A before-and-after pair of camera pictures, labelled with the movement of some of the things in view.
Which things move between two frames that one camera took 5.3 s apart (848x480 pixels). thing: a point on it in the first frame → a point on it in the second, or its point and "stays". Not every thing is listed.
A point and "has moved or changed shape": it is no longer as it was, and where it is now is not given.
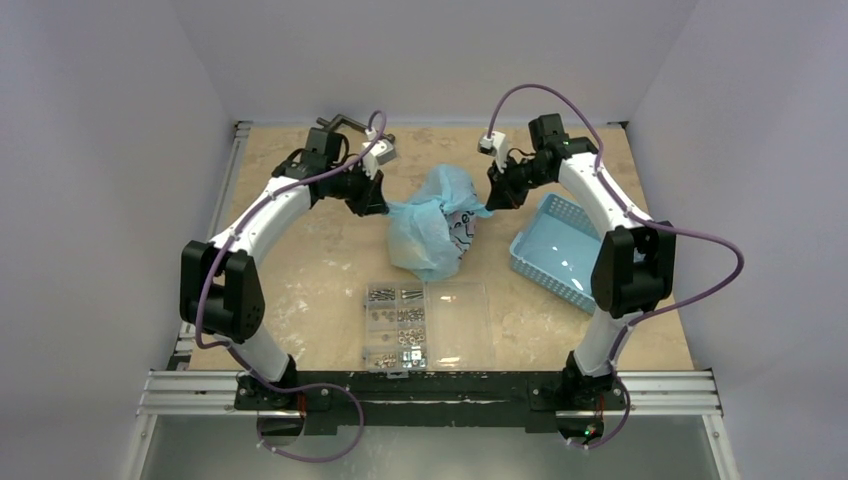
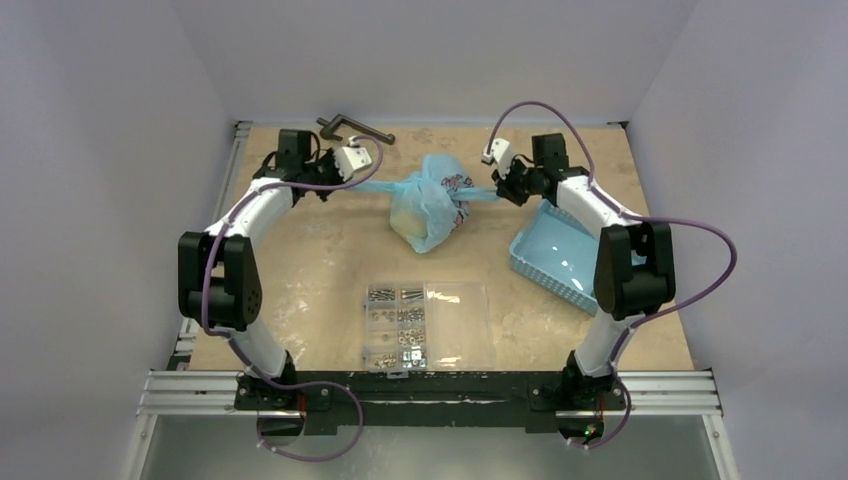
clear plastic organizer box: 428,327 stays
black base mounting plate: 329,399 stays
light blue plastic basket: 556,251 stays
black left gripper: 370,200 → 327,159
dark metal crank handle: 341,119 stays
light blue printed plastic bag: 432,231 has moved or changed shape
